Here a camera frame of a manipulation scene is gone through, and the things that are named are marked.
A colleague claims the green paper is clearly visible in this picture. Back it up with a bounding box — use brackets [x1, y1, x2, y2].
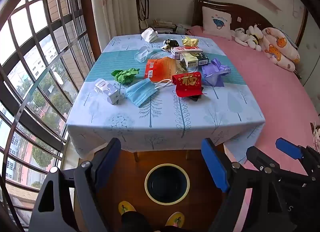
[111, 68, 140, 83]

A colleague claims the wooden chair frame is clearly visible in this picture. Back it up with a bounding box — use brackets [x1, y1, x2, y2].
[133, 150, 190, 162]

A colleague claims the stack of books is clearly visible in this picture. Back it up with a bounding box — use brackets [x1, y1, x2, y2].
[152, 19, 177, 34]

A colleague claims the pink pillow with blue print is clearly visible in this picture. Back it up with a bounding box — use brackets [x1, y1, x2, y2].
[202, 6, 232, 41]

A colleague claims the blue face mask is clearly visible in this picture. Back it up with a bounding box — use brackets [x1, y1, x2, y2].
[124, 78, 173, 108]

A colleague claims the cartoon print pillow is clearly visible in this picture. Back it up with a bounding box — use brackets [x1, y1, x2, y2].
[259, 27, 300, 72]

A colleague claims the yellow paper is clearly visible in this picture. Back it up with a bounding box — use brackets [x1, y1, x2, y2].
[182, 36, 200, 47]

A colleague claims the white yellow plush toy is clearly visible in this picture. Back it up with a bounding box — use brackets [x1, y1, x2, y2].
[246, 24, 263, 51]

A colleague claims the window grille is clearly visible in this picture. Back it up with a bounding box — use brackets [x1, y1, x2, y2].
[0, 0, 95, 232]

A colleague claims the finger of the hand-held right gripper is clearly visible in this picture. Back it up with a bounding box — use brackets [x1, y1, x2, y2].
[246, 146, 282, 172]
[276, 137, 310, 160]

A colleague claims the purple plastic bag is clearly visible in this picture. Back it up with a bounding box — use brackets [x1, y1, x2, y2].
[201, 58, 231, 87]

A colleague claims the red gold packet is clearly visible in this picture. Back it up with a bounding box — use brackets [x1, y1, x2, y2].
[172, 72, 202, 97]

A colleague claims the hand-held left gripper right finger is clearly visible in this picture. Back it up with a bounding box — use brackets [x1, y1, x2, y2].
[201, 138, 288, 232]

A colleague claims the small box on nightstand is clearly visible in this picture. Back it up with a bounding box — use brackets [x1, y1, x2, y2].
[176, 23, 192, 35]

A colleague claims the orange snack bag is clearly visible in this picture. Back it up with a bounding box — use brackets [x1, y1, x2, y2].
[144, 57, 185, 83]

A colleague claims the blue bin with cream rim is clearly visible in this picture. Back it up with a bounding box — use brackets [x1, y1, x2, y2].
[144, 163, 190, 203]

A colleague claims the clear plastic cup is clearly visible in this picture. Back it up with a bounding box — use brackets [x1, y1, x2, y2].
[134, 46, 153, 62]

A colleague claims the tree print tablecloth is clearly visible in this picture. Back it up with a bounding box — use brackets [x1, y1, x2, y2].
[65, 33, 266, 165]

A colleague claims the pink bed sheet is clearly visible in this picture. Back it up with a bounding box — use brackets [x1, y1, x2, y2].
[186, 26, 320, 232]

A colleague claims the white dark green box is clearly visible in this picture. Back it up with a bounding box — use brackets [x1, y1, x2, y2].
[179, 53, 209, 69]

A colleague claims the red white cardboard box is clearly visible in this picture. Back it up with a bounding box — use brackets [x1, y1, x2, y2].
[171, 46, 203, 59]

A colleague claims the small white box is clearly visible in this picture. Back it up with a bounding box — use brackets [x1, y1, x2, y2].
[94, 78, 120, 105]

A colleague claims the pale wall shelf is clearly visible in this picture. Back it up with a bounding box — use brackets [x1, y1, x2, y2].
[257, 0, 279, 10]

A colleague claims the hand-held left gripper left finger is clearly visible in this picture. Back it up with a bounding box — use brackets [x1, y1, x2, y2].
[29, 137, 122, 232]

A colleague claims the white tissue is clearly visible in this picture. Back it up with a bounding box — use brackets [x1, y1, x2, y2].
[141, 28, 159, 43]

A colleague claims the dark wooden headboard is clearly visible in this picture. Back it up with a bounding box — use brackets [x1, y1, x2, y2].
[191, 0, 308, 48]

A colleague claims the black gold foil wrapper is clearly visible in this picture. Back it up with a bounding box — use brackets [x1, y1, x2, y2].
[160, 39, 180, 52]

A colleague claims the cream curtain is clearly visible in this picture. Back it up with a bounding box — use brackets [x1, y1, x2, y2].
[90, 0, 140, 55]

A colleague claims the yellow slipper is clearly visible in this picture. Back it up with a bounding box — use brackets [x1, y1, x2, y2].
[118, 201, 137, 216]
[165, 211, 185, 227]

